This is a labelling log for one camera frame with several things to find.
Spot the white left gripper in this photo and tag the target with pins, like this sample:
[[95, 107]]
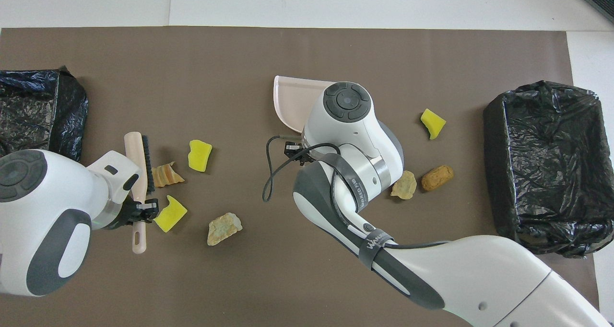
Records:
[[117, 176]]

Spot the notched yellow sponge piece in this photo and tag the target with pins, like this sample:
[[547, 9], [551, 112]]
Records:
[[171, 216]]

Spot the orange striped curled sponge piece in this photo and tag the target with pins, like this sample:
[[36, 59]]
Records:
[[165, 177]]

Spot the beige hand brush black bristles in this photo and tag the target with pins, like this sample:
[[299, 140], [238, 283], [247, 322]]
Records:
[[133, 149]]

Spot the yellow and green sponge piece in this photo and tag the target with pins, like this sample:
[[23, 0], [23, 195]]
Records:
[[199, 157]]

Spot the beige green sponge chunk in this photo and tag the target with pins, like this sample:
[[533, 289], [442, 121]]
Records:
[[223, 228]]

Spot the beige plastic dustpan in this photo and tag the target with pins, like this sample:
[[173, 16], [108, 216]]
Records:
[[292, 101]]

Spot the pale yellow sponge chunk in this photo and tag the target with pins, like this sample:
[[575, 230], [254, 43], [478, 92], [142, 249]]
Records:
[[405, 187]]

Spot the brown oval sponge piece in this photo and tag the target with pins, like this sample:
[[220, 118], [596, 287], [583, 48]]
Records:
[[436, 178]]

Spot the yellow sponge wedge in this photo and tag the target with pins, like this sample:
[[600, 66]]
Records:
[[433, 123]]

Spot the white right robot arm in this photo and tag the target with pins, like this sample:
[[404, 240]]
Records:
[[479, 269]]

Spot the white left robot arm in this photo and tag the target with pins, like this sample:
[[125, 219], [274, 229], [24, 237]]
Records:
[[48, 221]]

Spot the black bag lined bin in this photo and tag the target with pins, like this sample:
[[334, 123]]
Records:
[[551, 149], [67, 106]]

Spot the brown paper table mat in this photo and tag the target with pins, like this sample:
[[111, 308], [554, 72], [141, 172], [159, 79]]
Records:
[[307, 53]]

